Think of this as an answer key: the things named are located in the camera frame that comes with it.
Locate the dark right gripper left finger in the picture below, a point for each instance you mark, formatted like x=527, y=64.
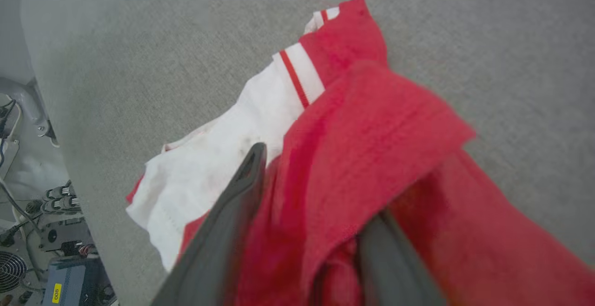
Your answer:
x=218, y=250

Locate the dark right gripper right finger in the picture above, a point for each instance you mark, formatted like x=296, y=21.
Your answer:
x=395, y=273

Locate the red and white garment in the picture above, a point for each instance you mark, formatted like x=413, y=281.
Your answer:
x=372, y=134

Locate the blue-grey box yellow label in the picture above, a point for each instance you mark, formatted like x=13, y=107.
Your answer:
x=74, y=282

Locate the grey metal port panel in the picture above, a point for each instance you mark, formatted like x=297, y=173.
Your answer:
x=65, y=236

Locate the round fan grille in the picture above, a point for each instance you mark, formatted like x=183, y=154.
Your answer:
x=11, y=271

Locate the grey metal frame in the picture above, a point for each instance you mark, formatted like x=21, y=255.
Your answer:
x=28, y=101

